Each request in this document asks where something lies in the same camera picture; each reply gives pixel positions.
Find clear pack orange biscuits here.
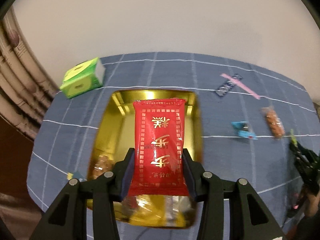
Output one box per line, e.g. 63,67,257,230
261,106,285,139

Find green tissue pack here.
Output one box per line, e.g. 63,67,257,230
60,57,105,99

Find green small snack packet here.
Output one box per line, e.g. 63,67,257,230
290,129,298,149

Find beige patterned curtain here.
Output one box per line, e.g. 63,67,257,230
1,8,57,140

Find blue candy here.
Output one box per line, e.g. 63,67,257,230
231,121,257,140

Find red snack packet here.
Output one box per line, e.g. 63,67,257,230
129,98,189,196

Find blue checked tablecloth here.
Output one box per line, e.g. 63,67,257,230
26,51,318,240

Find clear bag brown snacks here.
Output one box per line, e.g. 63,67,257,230
92,155,114,179

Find brown wooden cabinet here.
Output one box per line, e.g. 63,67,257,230
1,119,42,239

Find yellow snack bag silver seam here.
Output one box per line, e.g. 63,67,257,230
114,195,197,228

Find red gold toffee tin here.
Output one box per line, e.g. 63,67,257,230
86,89,203,229

